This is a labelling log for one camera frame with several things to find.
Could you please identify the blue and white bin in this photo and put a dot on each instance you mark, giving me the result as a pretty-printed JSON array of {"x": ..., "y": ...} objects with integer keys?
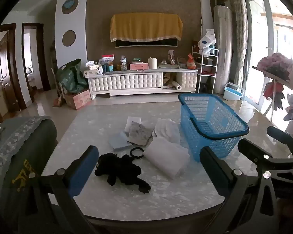
[{"x": 233, "y": 92}]

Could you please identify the clothes drying rack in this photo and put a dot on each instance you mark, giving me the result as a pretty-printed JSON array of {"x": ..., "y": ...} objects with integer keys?
[{"x": 278, "y": 90}]

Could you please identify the grey patterned cloth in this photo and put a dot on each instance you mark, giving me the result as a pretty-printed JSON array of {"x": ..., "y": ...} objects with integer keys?
[{"x": 139, "y": 134}]

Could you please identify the yellow cloth cover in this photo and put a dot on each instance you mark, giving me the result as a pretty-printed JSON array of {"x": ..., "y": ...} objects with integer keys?
[{"x": 146, "y": 26}]

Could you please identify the white flat cloth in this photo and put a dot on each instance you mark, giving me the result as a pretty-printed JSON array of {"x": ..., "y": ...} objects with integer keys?
[{"x": 132, "y": 122}]

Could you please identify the black television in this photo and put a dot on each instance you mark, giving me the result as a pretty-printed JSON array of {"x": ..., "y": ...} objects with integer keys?
[{"x": 146, "y": 43}]

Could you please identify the light blue cloth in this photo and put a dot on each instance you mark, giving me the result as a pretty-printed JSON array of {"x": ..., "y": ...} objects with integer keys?
[{"x": 118, "y": 140}]

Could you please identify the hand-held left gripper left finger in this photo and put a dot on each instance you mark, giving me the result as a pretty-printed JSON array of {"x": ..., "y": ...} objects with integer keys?
[{"x": 84, "y": 170}]

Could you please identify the black plush toy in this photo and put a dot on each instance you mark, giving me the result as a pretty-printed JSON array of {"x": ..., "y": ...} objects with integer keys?
[{"x": 122, "y": 173}]

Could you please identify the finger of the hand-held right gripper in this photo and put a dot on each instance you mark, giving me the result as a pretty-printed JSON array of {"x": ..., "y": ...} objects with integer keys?
[
  {"x": 279, "y": 132},
  {"x": 252, "y": 147}
]

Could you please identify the white folded cloth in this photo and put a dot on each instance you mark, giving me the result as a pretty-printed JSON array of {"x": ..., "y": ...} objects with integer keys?
[{"x": 168, "y": 160}]

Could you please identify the round wall decor blue centre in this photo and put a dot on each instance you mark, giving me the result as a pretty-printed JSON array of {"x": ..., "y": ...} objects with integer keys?
[{"x": 70, "y": 4}]

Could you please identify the orange bag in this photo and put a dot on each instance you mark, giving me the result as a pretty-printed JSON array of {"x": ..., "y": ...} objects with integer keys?
[{"x": 191, "y": 63}]

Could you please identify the green plastic bag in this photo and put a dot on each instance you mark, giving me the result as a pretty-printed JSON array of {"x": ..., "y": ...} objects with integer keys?
[{"x": 70, "y": 78}]

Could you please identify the glass sliding door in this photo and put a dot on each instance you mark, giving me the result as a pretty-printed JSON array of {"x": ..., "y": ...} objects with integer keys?
[{"x": 261, "y": 41}]

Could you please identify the cardboard box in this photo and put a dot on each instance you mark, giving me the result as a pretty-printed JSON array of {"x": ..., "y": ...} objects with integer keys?
[{"x": 78, "y": 100}]

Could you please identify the white plastic bags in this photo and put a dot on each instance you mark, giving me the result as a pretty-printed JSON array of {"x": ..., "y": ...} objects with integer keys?
[{"x": 207, "y": 40}]

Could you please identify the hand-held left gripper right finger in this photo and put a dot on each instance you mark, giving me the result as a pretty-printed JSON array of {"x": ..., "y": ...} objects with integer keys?
[{"x": 214, "y": 173}]

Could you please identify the blue plastic basket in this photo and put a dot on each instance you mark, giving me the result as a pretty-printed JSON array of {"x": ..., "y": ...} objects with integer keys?
[{"x": 210, "y": 126}]

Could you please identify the pink box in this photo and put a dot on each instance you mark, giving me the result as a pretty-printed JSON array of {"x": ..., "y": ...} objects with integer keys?
[{"x": 139, "y": 66}]

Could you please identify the standing air conditioner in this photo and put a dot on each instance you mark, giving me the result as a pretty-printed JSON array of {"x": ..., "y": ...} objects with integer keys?
[{"x": 223, "y": 51}]

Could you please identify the brown wooden door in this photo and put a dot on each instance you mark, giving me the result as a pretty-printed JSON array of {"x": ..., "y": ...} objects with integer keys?
[{"x": 2, "y": 78}]

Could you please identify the pink clothes pile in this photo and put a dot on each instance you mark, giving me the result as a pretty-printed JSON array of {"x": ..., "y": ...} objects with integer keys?
[{"x": 274, "y": 64}]

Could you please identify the white paper roll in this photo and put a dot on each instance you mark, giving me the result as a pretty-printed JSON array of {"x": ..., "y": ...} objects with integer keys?
[{"x": 172, "y": 85}]

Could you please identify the chair with grey cover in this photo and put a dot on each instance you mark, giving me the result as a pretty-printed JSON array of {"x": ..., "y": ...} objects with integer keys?
[{"x": 14, "y": 151}]

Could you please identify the white jar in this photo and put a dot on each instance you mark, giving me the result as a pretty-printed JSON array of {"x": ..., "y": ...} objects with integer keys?
[{"x": 152, "y": 63}]

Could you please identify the patterned curtain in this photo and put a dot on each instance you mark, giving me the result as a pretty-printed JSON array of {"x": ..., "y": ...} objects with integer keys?
[{"x": 238, "y": 34}]

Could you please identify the white tv cabinet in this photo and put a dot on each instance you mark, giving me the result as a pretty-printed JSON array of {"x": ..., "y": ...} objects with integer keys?
[{"x": 127, "y": 82}]

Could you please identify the white cloth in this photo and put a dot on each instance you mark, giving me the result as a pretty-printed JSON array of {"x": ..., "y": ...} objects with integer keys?
[
  {"x": 168, "y": 160},
  {"x": 167, "y": 130},
  {"x": 132, "y": 122}
]

